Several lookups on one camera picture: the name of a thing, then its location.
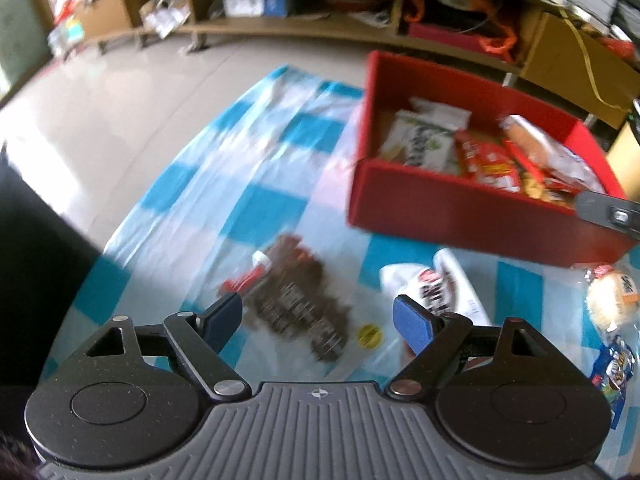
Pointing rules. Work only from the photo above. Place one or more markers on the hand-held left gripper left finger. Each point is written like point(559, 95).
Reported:
point(222, 317)

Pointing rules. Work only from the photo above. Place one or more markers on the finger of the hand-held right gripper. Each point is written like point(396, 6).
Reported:
point(600, 210)

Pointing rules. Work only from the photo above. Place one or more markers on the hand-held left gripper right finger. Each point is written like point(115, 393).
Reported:
point(412, 321)

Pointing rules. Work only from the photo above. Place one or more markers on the clear bag of dark snacks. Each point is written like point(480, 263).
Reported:
point(295, 300)

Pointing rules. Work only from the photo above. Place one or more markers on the red cardboard box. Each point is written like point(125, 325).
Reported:
point(425, 205)

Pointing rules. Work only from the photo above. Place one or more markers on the silver snack packet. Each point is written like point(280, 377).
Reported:
point(445, 112)

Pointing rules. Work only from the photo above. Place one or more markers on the white and brown snack packet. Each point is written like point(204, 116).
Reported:
point(450, 285)

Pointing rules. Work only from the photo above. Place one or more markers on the round white bun packet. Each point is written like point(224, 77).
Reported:
point(610, 300)

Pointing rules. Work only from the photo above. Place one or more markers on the red snack packet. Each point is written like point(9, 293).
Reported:
point(487, 162)

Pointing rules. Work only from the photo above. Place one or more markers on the small blue snack packet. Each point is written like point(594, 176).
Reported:
point(615, 365)

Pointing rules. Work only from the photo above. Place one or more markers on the wooden cabinet door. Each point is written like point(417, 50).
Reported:
point(555, 60)

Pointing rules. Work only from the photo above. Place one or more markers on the blue white checkered tablecloth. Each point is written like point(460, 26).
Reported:
point(240, 160)

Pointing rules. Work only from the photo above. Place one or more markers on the red plastic bag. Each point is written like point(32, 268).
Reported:
point(625, 47)

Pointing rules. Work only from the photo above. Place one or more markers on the green and white snack packet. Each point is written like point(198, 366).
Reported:
point(420, 142)

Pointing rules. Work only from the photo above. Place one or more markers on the orange bag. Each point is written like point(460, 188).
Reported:
point(495, 42)

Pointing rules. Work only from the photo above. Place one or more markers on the dark furniture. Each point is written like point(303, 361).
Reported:
point(30, 260)

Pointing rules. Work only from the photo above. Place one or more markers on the flat red box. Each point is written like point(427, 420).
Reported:
point(440, 32)

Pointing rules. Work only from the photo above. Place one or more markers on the wooden TV stand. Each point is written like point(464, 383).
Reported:
point(300, 25)

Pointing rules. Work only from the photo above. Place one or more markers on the crumpled white bag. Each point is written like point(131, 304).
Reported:
point(162, 15)

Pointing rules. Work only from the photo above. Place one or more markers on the blue and white carton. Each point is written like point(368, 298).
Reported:
point(275, 2)

